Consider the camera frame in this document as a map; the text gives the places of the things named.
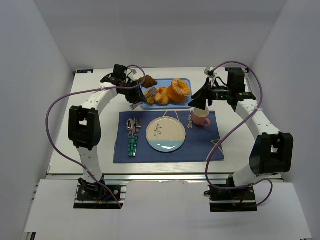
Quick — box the white orange striped bun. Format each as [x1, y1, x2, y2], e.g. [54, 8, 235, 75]
[154, 87, 171, 105]

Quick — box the spoon with green handle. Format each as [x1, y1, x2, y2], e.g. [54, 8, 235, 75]
[126, 118, 133, 158]

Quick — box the fork with green handle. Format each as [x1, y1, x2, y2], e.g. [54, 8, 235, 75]
[132, 118, 142, 157]

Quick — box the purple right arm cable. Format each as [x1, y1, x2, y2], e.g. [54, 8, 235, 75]
[203, 60, 273, 206]

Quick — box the pink mug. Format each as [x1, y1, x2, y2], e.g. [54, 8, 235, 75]
[191, 107, 211, 127]

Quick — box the light blue tray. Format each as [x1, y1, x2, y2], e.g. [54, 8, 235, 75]
[140, 78, 192, 110]

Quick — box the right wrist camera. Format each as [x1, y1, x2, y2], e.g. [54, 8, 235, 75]
[204, 67, 217, 79]

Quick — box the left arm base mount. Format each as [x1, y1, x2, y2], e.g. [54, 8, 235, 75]
[73, 184, 127, 210]

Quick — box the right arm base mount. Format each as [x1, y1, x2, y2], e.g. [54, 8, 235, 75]
[203, 186, 258, 213]

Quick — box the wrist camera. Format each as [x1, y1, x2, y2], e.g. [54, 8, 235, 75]
[204, 67, 217, 79]
[127, 68, 137, 76]

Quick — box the brown croissant bread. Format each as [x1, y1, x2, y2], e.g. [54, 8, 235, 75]
[138, 75, 158, 88]

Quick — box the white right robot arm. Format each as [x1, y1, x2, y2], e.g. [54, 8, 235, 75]
[188, 67, 294, 190]

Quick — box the orange ring cake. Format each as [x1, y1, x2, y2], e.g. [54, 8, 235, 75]
[167, 78, 191, 103]

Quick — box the sliced loaf bread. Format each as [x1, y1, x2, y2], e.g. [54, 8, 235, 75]
[144, 88, 156, 105]

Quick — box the cream and blue plate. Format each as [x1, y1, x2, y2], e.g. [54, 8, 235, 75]
[145, 116, 186, 153]

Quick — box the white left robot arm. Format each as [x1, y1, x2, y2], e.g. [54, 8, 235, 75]
[68, 64, 147, 188]

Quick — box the blue cloth placemat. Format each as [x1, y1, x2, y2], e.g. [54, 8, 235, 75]
[113, 110, 220, 164]

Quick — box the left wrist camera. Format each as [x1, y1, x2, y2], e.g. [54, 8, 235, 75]
[127, 68, 137, 76]

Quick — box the aluminium table frame rail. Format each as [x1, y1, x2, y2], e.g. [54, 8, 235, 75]
[46, 172, 285, 187]

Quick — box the knife with green handle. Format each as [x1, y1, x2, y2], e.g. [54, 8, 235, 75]
[130, 117, 136, 157]

